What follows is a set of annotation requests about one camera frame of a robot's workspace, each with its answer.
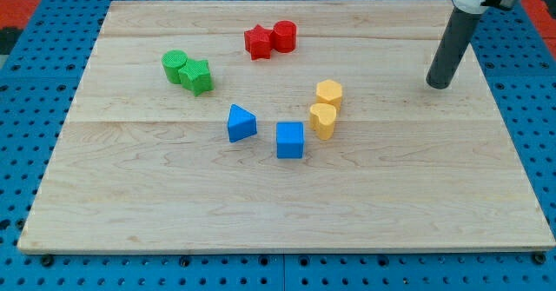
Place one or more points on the red star block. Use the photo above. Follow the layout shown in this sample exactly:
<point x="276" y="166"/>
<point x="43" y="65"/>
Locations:
<point x="258" y="42"/>

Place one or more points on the green star block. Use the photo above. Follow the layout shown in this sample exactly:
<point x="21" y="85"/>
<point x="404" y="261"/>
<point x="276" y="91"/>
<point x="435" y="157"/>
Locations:
<point x="195" y="76"/>

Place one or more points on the blue cube block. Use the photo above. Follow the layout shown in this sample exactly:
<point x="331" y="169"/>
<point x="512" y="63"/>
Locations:
<point x="290" y="140"/>

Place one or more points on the blue triangle block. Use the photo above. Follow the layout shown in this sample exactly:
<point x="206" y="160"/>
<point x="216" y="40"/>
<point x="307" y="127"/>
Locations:
<point x="241" y="123"/>

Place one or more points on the yellow heart block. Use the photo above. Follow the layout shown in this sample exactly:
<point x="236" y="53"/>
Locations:
<point x="322" y="118"/>

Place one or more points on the yellow hexagon block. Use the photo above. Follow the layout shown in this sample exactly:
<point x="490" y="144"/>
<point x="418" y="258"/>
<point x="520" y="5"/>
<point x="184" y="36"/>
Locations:
<point x="329" y="92"/>

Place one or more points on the wooden board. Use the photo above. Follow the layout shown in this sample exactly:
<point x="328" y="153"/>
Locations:
<point x="144" y="167"/>

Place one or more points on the red cylinder block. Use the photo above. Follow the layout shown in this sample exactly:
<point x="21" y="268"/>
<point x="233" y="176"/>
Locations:
<point x="284" y="36"/>

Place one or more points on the green cylinder block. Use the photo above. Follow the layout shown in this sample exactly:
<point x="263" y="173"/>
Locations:
<point x="172" y="62"/>

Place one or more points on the grey cylindrical pointer rod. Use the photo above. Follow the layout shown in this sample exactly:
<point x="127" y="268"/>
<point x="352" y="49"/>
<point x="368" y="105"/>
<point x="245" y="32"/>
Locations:
<point x="453" y="45"/>

